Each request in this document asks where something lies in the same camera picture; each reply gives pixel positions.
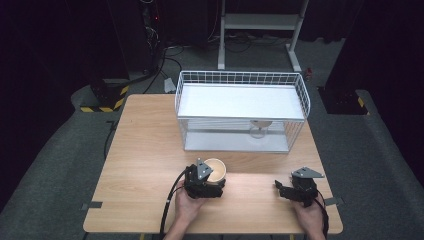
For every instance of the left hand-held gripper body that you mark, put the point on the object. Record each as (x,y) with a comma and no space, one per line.
(198,183)

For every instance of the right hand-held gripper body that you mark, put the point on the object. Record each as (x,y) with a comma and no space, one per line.
(305,190)

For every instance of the cream ceramic mug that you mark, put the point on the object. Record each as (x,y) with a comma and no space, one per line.
(217,171)

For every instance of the glass jar with white lid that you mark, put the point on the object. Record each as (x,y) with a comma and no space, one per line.
(260,128)

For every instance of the person's left hand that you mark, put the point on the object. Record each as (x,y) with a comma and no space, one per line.
(190,208)

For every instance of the person's right hand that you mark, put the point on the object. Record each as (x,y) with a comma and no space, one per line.
(308,220)

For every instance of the grey tape strip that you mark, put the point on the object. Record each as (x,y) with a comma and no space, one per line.
(333,201)
(93,205)

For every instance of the black base with yellow stripes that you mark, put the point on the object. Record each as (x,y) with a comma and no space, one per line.
(106,96)
(343,101)

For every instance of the grey power adapter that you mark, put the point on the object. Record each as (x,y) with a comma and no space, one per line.
(169,86)

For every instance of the small red object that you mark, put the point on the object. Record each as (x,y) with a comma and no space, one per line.
(309,73)

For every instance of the black equipment tower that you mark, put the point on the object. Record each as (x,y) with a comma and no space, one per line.
(151,33)

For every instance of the dark curtain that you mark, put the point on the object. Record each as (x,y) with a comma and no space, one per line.
(50,66)
(390,50)

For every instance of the white metal stand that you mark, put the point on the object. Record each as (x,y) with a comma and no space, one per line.
(260,21)

